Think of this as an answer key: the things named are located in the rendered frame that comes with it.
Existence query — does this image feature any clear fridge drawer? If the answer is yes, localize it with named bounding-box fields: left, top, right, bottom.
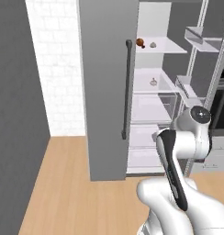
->
left=130, top=91, right=180, bottom=125
left=126, top=123, right=167, bottom=175

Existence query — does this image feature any white fridge shelf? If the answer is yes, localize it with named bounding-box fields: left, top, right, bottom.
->
left=132, top=67, right=181, bottom=95
left=135, top=36, right=188, bottom=55

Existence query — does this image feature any clear door bin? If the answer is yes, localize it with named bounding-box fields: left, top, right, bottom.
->
left=174, top=74, right=207, bottom=108
left=184, top=26, right=224, bottom=53

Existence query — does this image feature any white fridge interior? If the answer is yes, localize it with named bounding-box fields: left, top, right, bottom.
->
left=126, top=0, right=191, bottom=178

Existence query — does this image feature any black oven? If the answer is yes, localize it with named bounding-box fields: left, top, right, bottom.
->
left=207, top=68, right=224, bottom=131

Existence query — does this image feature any grey drawer front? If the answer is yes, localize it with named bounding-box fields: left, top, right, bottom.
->
left=203, top=135, right=224, bottom=170

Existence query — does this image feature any dark fridge door handle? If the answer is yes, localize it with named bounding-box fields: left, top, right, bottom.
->
left=121, top=39, right=133, bottom=140

